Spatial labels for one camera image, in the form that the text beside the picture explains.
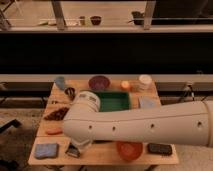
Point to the blue sponge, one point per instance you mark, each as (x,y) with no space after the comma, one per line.
(44,151)

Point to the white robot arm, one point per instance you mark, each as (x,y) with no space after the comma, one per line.
(188,123)

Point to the metal measuring cup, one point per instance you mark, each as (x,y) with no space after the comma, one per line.
(70,92)

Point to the white paper cup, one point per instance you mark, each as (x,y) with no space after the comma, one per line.
(145,81)

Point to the blue plastic cup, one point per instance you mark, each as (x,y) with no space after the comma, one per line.
(60,83)

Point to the purple bowl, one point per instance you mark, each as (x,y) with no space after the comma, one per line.
(99,83)

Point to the green plastic tray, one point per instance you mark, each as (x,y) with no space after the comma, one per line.
(113,101)

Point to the small orange ball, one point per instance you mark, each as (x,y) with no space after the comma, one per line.
(125,85)

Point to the light blue cloth square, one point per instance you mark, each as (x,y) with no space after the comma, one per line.
(146,102)

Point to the dark red background bowl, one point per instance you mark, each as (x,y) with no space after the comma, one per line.
(96,20)

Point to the red plastic bowl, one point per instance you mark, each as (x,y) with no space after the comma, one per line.
(129,151)

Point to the dark background pot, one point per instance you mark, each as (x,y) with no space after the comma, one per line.
(138,17)

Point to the black rectangular case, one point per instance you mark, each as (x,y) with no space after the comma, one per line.
(160,149)

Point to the wooden table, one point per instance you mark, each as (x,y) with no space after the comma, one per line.
(97,154)

